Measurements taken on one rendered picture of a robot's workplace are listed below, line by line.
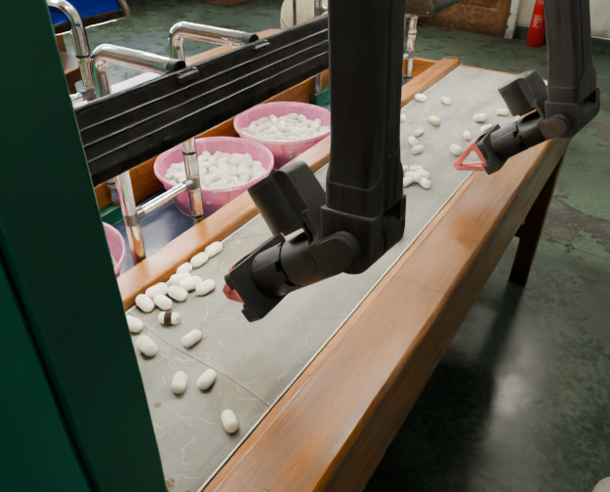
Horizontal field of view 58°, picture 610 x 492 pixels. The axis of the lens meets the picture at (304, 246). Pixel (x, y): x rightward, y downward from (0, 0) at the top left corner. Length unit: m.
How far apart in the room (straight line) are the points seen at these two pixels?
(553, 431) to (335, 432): 1.16
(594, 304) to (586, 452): 0.68
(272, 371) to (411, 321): 0.22
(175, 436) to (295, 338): 0.22
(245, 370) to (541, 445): 1.12
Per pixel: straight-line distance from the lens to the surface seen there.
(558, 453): 1.74
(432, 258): 0.96
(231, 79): 0.76
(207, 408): 0.75
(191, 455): 0.71
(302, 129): 1.47
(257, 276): 0.63
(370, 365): 0.76
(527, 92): 1.05
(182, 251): 0.98
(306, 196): 0.55
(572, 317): 2.17
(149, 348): 0.81
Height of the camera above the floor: 1.32
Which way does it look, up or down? 35 degrees down
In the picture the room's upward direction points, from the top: straight up
